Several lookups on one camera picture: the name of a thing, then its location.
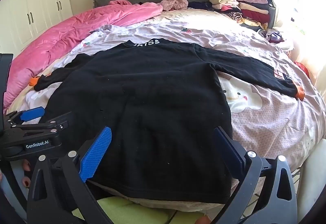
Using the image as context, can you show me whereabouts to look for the black storage bin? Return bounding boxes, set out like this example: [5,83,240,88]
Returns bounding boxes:
[267,0,277,28]

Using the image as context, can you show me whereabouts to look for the crumpled purple garment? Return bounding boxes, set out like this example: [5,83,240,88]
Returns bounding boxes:
[258,29,284,43]

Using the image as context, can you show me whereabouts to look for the pink quilt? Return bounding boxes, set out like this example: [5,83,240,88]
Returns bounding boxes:
[4,0,163,112]

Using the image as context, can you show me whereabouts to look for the lilac printed bed sheet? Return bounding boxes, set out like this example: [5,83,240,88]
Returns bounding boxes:
[8,14,326,212]

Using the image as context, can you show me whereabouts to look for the dark navy garment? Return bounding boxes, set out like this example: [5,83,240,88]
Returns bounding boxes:
[188,1,217,12]

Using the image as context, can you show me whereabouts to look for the green cloth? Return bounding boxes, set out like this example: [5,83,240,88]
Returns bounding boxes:
[71,197,204,224]

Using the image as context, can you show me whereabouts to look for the white wardrobe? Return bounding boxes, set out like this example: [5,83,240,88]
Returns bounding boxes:
[0,0,74,59]

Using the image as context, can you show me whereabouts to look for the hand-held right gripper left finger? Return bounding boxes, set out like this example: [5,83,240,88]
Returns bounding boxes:
[27,126,112,224]

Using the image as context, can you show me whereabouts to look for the person's left hand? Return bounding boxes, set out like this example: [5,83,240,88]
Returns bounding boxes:
[22,159,32,187]

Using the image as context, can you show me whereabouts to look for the red cloth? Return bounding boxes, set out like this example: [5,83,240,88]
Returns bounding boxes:
[294,61,310,78]

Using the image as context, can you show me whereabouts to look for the white bed frame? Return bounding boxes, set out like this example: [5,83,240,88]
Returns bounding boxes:
[297,137,326,224]

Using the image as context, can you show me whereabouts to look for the black sweatshirt with orange cuffs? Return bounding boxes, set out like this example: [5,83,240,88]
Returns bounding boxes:
[29,39,305,203]

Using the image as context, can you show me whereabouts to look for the fluffy pink garment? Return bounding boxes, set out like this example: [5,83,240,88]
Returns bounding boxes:
[163,0,189,12]

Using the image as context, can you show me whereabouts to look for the orange object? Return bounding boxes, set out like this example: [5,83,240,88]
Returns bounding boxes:
[195,215,212,224]

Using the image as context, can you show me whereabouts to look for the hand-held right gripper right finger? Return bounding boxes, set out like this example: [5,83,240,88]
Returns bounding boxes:
[213,126,298,224]

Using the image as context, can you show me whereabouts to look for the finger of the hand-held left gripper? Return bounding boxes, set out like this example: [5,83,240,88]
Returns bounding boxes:
[4,106,46,128]
[11,111,76,136]

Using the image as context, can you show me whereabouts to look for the beige bed sheet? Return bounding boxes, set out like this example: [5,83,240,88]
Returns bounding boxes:
[155,7,235,27]

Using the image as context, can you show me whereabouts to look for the stack of folded clothes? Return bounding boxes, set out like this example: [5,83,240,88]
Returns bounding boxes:
[208,0,274,29]

